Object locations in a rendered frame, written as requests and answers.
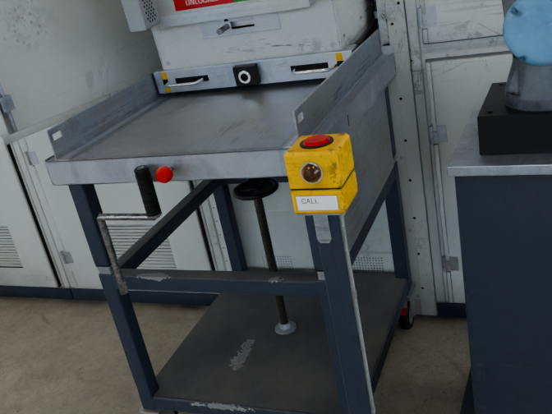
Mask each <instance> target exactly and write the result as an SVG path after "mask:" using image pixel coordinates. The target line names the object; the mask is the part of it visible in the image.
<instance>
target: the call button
mask: <svg viewBox="0 0 552 414"><path fill-rule="evenodd" d="M329 141H330V138H329V137H327V136H325V135H317V136H311V137H308V138H306V139H305V141H303V145H304V146H318V145H323V144H326V143H327V142H329Z"/></svg>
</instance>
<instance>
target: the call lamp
mask: <svg viewBox="0 0 552 414"><path fill-rule="evenodd" d="M300 174H301V177H302V179H303V180H304V181H305V182H308V183H310V184H316V183H318V182H320V181H321V179H322V177H323V170H322V168H321V166H320V165H319V164H317V163H315V162H306V163H304V164H303V165H302V166H301V170H300Z"/></svg>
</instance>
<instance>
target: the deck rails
mask: <svg viewBox="0 0 552 414"><path fill-rule="evenodd" d="M383 55H384V54H383V53H381V48H380V35H379V29H377V30H376V31H375V32H374V33H373V34H372V35H371V36H369V37H368V38H367V39H366V40H365V41H364V42H363V43H362V44H361V45H360V46H359V47H358V48H357V49H356V50H355V51H354V52H353V53H352V54H351V55H350V56H349V57H348V58H347V59H346V60H345V61H344V62H343V63H342V64H341V65H340V66H339V67H338V68H336V69H335V70H334V71H333V72H332V73H331V74H330V75H329V76H328V77H327V78H326V79H325V80H324V81H323V82H322V83H321V84H320V85H319V86H318V87H317V88H316V89H315V90H314V91H313V92H312V93H311V94H310V95H309V96H308V97H307V98H306V99H305V100H303V101H302V102H301V103H300V104H299V105H298V106H297V107H296V108H295V109H294V110H293V111H292V112H293V117H294V122H295V127H296V131H297V132H296V133H295V134H294V135H293V136H292V138H291V139H290V140H289V141H288V142H287V143H286V144H285V145H284V146H283V149H290V148H291V147H292V146H293V145H294V144H295V143H296V142H297V140H298V139H299V138H300V137H301V136H312V135H314V134H315V133H316V132H317V131H318V130H319V129H320V128H321V127H322V126H323V125H324V123H325V122H326V121H327V120H328V119H329V117H330V116H331V115H332V114H333V113H334V111H335V110H336V109H337V108H338V107H339V105H340V104H341V103H342V102H343V101H344V100H345V98H346V97H347V96H348V95H349V94H350V93H351V92H352V91H353V90H354V88H355V87H356V86H357V85H358V84H359V82H360V81H361V80H362V79H363V78H364V76H365V75H366V74H367V73H368V72H369V71H370V69H371V68H372V67H373V66H374V65H375V64H376V63H377V62H378V61H379V59H380V58H381V57H382V56H383ZM176 93H178V92H175V93H166V94H160V93H159V89H158V86H157V84H156V80H155V78H154V73H152V74H150V75H148V76H147V77H145V78H143V79H141V80H138V81H137V82H136V83H134V84H132V85H129V86H127V87H126V88H125V89H123V90H120V91H118V92H117V93H115V94H113V95H111V96H109V97H107V98H106V99H104V100H102V101H100V102H98V103H96V104H94V105H93V106H91V107H89V108H87V109H85V110H84V111H82V112H80V113H77V114H76V115H74V116H73V117H70V118H68V119H67V120H65V121H63V122H61V123H59V124H57V125H56V126H53V127H52V128H50V129H48V130H46V132H47V135H48V139H49V142H50V145H51V147H52V150H53V154H54V156H55V159H54V161H69V160H71V159H73V158H75V157H76V156H77V155H79V154H81V153H82V152H84V151H86V150H87V149H88V148H90V147H92V146H93V145H95V144H97V143H99V142H100V141H101V140H103V139H105V138H106V137H108V136H110V135H112V134H113V133H114V132H115V131H117V130H119V129H121V128H122V127H124V126H125V125H127V124H128V123H130V122H132V121H134V120H135V119H137V118H138V117H140V116H141V115H143V114H144V113H147V112H148V111H149V110H150V109H152V108H154V107H156V106H157V105H159V104H161V103H162V102H163V101H165V100H166V99H169V98H170V97H172V96H173V95H175V94H176ZM300 113H301V116H302V119H301V120H300V121H299V122H298V118H297V116H298V115H299V114H300ZM58 131H60V133H61V137H59V138H57V139H56V140H54V139H53V134H54V133H56V132H58Z"/></svg>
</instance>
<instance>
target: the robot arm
mask: <svg viewBox="0 0 552 414"><path fill-rule="evenodd" d="M502 6H503V11H504V23H503V36H504V41H505V43H506V44H507V46H508V48H509V50H510V51H511V52H512V54H513V62H512V65H511V68H510V71H509V74H508V79H507V82H506V86H505V88H504V104H505V105H506V106H507V107H509V108H511V109H515V110H519V111H526V112H550V111H552V0H502Z"/></svg>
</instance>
